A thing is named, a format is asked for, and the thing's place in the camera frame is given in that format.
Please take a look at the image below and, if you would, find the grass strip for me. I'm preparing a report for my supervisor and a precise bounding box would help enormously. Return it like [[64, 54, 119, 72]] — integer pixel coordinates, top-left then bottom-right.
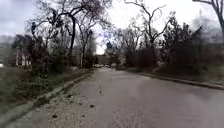
[[0, 65, 92, 115], [125, 64, 224, 87]]

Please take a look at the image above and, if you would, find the row of bare trees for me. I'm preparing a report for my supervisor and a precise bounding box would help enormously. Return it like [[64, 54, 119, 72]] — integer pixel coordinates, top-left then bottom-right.
[[11, 0, 114, 77], [112, 0, 224, 76]]

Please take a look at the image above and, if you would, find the pale building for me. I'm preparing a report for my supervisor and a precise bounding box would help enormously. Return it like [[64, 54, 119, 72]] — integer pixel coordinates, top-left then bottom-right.
[[0, 34, 34, 68]]

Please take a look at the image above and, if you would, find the grey asphalt path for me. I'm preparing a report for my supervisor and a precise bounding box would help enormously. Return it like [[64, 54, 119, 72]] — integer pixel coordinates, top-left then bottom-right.
[[4, 67, 224, 128]]

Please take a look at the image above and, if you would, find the stone kerb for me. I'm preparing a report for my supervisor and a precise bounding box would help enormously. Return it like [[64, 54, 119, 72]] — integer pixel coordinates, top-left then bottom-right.
[[131, 71, 224, 91], [0, 71, 95, 128]]

